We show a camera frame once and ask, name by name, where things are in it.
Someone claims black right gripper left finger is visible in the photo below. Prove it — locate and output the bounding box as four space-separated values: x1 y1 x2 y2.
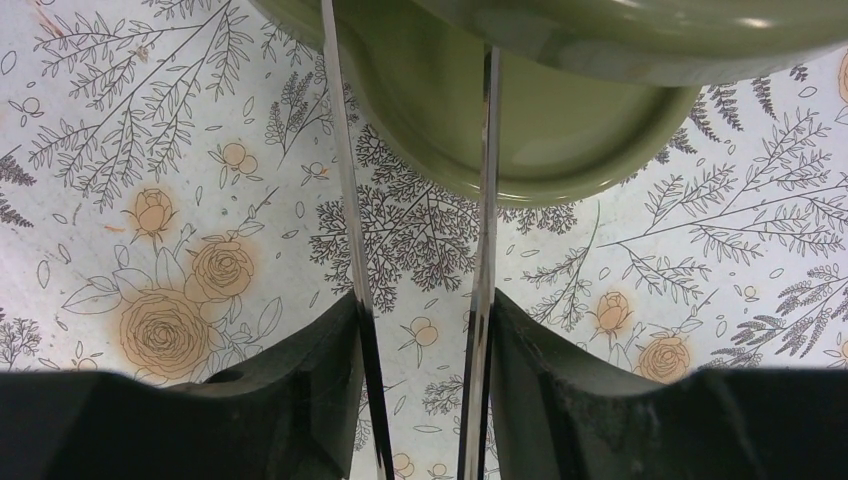
1 294 363 479

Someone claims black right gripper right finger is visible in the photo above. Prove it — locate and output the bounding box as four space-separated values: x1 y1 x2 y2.
491 292 847 479

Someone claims green three-tier stand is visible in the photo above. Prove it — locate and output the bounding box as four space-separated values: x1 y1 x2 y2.
248 0 848 208

